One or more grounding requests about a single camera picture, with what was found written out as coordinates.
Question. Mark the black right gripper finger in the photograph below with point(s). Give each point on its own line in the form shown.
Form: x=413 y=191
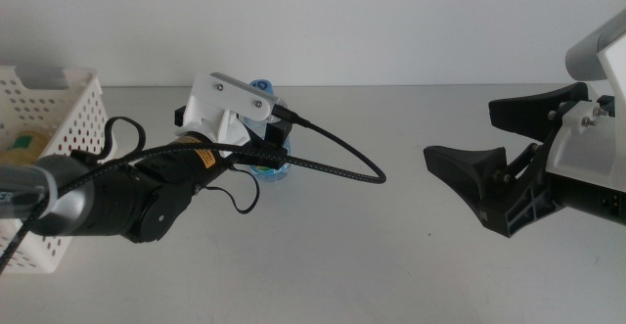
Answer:
x=528 y=113
x=464 y=167

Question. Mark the clear water bottle blue cap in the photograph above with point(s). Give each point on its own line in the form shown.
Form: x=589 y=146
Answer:
x=271 y=174

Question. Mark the yellow tea bottle green label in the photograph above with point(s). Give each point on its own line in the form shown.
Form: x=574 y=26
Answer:
x=14 y=156

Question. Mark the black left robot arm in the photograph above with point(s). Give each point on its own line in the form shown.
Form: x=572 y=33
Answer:
x=122 y=201

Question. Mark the white perforated plastic basket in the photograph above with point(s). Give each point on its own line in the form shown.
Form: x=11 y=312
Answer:
x=78 y=72

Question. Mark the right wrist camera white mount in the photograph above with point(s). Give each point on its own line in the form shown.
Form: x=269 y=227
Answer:
x=587 y=148

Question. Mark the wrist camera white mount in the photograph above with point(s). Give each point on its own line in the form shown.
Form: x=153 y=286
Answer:
x=215 y=104
x=587 y=148

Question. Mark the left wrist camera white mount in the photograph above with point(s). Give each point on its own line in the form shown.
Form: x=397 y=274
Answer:
x=215 y=104

